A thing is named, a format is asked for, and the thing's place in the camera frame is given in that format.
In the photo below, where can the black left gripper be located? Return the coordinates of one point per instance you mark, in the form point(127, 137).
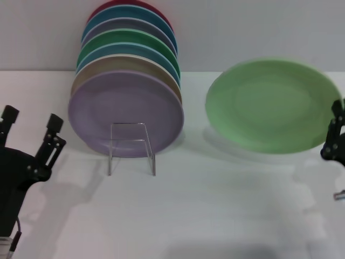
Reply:
point(16, 183)

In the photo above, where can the grey purple plate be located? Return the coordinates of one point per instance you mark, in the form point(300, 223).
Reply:
point(126, 24)

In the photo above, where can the medium blue plate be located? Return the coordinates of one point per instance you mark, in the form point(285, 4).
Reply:
point(124, 50)

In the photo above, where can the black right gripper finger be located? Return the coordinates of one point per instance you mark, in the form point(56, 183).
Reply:
point(335, 135)

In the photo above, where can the lavender plate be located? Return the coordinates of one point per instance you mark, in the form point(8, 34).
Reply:
point(121, 102)

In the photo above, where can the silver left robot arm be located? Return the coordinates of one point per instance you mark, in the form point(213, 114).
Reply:
point(5, 248)

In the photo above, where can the teal blue plate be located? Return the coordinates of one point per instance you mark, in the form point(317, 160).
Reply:
point(126, 12)

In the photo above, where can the beige tan plate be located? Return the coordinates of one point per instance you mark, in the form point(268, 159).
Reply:
point(118, 63)

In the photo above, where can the dark green plate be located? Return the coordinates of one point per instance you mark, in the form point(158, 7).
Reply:
point(124, 36)

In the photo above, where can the light green plate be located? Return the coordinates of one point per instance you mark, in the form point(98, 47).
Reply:
point(269, 105)

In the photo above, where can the maroon red plate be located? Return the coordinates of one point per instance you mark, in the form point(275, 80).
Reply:
point(107, 4)

